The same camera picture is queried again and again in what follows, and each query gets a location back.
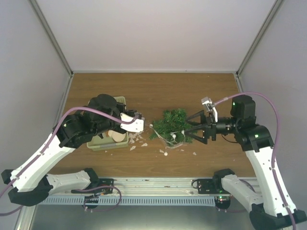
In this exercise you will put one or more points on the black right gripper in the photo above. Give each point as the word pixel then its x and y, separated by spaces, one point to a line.
pixel 210 128

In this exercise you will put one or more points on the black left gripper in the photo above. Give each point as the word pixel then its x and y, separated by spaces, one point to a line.
pixel 130 112

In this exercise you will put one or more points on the small green christmas tree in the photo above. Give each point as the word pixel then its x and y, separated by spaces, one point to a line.
pixel 172 121

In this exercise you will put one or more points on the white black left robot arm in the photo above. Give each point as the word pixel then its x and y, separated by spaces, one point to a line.
pixel 31 183

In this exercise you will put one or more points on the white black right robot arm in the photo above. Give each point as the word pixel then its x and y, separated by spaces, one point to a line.
pixel 273 209

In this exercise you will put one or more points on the beige snowman ornament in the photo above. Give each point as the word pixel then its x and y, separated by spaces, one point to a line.
pixel 114 136

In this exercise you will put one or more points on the light green perforated plastic basket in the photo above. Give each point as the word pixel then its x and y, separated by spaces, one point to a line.
pixel 109 105

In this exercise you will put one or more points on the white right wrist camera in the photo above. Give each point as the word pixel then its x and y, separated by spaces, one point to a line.
pixel 210 108

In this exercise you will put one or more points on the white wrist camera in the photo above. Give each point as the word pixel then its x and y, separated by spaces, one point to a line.
pixel 131 124
pixel 210 108

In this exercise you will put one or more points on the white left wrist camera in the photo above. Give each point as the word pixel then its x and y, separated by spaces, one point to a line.
pixel 131 124

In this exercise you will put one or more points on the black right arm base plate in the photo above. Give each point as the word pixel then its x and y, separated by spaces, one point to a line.
pixel 207 186

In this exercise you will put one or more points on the aluminium front mounting rail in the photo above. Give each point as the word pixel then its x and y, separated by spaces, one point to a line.
pixel 133 186

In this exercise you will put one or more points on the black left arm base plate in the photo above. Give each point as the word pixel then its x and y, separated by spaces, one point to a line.
pixel 101 182

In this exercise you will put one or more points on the grey slotted cable duct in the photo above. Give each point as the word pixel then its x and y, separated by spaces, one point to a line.
pixel 138 200

